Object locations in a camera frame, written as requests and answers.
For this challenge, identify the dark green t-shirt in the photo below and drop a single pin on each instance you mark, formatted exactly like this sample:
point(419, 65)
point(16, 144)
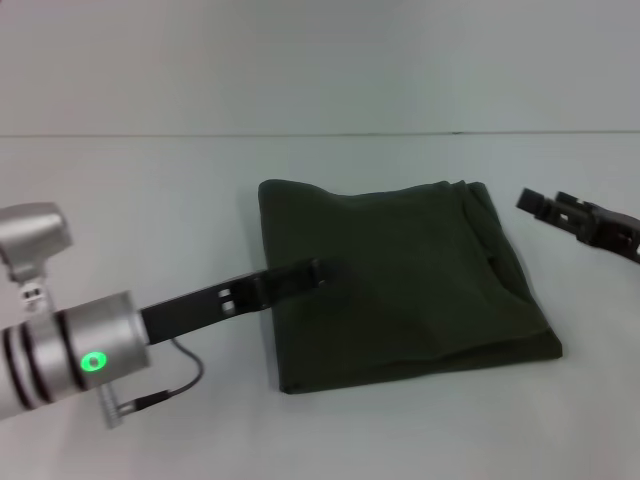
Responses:
point(400, 290)

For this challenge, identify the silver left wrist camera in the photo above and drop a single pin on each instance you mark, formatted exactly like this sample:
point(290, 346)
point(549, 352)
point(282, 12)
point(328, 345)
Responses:
point(30, 240)

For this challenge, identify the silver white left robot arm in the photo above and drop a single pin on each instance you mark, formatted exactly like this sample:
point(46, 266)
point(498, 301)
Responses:
point(65, 350)

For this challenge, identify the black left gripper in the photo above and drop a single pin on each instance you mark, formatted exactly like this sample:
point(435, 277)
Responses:
point(200, 310)

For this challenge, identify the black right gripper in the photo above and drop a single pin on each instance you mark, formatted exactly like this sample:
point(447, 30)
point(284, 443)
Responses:
point(612, 230)

